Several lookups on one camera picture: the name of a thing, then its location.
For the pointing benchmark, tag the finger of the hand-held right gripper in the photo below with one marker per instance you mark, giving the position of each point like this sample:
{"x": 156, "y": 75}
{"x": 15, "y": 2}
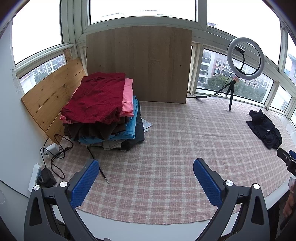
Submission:
{"x": 284, "y": 157}

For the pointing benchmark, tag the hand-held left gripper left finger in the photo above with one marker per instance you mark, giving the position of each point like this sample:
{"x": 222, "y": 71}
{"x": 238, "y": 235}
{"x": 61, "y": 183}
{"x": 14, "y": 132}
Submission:
{"x": 84, "y": 183}

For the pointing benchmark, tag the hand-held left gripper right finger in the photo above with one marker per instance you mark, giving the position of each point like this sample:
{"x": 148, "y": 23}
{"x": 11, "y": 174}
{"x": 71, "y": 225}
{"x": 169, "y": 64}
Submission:
{"x": 205, "y": 183}

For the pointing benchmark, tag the navy blue shirt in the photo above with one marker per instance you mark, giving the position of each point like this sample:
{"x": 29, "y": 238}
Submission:
{"x": 266, "y": 132}

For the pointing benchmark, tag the stack of folded clothes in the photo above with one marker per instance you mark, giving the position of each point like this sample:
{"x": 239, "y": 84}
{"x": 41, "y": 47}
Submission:
{"x": 97, "y": 97}

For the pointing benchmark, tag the black power adapter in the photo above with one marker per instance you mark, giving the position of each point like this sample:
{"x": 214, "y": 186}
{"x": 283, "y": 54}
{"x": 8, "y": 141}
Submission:
{"x": 47, "y": 177}

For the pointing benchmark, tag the white charger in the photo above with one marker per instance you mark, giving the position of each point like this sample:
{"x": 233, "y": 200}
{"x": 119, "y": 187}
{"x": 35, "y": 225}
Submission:
{"x": 53, "y": 149}

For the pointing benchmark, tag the white power strip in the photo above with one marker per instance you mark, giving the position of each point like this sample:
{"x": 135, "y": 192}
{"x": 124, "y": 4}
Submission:
{"x": 34, "y": 171}

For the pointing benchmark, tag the pink plaid blanket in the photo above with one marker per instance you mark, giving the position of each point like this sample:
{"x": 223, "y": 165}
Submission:
{"x": 161, "y": 150}

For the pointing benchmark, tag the pine plank panel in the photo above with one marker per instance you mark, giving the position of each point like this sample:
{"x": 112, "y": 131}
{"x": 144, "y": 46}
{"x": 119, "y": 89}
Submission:
{"x": 50, "y": 97}

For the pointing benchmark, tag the black gooseneck phone holder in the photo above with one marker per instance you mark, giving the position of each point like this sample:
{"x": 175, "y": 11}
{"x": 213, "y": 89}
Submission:
{"x": 240, "y": 49}

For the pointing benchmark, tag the light wooden board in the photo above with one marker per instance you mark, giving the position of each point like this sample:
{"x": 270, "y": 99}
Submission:
{"x": 138, "y": 64}

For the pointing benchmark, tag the white window frame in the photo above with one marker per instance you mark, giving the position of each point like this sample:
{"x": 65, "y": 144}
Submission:
{"x": 200, "y": 14}

